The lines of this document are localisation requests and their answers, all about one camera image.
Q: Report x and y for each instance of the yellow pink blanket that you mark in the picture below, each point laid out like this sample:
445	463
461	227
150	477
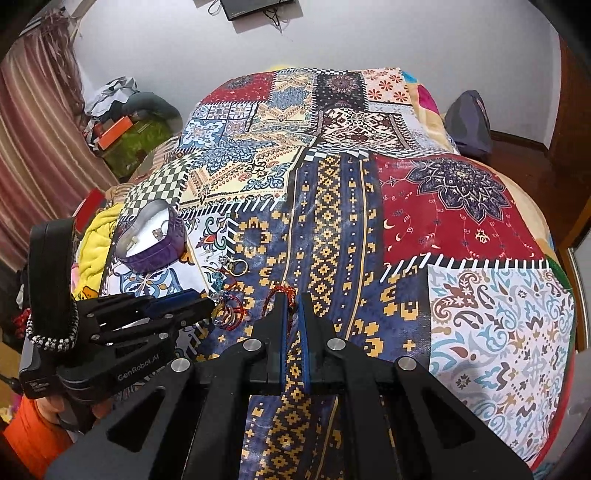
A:
431	104

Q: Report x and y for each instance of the pile of clothes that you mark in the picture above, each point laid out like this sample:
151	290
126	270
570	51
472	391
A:
120	99

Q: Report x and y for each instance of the black wall screen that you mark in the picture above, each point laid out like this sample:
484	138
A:
254	7

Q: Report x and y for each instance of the wooden door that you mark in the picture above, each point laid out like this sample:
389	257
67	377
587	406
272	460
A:
572	152

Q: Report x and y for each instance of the orange box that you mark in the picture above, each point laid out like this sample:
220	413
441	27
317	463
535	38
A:
113	133

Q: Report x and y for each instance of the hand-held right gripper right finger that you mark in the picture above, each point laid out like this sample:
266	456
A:
304	341

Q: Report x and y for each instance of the gold earring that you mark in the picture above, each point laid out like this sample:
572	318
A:
159	233
131	242

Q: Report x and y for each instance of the patchwork printed bedspread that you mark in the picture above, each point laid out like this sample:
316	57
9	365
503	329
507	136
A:
323	207

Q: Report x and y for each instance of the purple jewelry box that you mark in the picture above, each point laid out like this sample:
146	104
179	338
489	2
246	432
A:
152	251

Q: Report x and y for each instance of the person's left forearm orange sleeve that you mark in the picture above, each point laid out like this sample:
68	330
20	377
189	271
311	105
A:
37	429

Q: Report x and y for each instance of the yellow towel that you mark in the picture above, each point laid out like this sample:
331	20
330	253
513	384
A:
97	249

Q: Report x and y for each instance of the grey purple backpack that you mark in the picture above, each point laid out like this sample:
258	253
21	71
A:
468	122

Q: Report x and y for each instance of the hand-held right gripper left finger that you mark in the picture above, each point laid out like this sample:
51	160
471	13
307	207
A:
279	332

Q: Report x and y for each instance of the red thread bangles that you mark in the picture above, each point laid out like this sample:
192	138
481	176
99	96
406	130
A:
230	314

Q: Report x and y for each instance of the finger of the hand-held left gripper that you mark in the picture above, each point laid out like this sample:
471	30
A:
194	310
173	297

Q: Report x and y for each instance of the striped pink curtain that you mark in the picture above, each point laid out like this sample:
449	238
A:
32	138

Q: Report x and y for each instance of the person's left hand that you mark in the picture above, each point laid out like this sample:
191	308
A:
100	408

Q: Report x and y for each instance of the blue beaded jewelry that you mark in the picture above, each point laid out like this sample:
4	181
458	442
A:
224	288

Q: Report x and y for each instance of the red cloth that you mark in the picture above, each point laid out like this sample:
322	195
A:
90	207

